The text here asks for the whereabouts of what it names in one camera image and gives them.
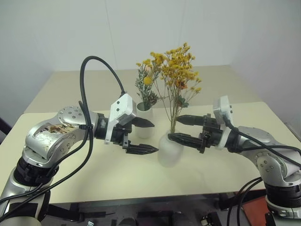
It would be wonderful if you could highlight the tall white cylinder vase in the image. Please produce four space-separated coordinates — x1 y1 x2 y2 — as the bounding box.
136 101 155 139

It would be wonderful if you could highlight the round frosted white vase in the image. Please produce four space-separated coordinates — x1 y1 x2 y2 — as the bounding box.
157 129 183 168

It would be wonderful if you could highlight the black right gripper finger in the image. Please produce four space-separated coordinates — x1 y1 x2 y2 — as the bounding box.
167 133 205 154
176 114 206 127

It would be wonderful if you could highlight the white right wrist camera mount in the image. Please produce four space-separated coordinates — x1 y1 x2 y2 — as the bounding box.
213 95 234 150

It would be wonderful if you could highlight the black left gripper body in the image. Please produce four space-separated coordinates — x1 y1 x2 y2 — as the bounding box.
110 122 133 151

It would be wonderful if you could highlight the black frame under table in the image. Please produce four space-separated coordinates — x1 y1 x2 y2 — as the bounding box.
47 193 236 226

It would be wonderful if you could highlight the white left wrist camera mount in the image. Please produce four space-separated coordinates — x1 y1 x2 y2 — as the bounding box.
103 93 138 145

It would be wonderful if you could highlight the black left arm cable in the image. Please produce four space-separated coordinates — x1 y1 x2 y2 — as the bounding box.
0 56 129 208

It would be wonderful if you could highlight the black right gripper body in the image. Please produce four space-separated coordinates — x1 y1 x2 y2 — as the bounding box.
199 113 223 148

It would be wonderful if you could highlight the small green and yellow bouquet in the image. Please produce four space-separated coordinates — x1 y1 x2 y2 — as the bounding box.
135 58 158 111

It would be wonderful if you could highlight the red board under table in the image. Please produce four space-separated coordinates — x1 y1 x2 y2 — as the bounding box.
242 197 271 226

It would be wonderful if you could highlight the large yellow flower bouquet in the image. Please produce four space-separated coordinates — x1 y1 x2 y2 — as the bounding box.
150 42 203 134

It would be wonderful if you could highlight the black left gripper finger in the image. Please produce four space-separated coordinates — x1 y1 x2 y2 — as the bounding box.
126 143 159 155
130 117 155 129

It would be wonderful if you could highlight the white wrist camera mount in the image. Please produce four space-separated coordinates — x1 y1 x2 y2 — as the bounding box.
103 93 138 145
213 95 234 150

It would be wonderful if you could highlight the dark object beside table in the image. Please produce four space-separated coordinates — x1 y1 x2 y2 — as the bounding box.
0 116 12 145

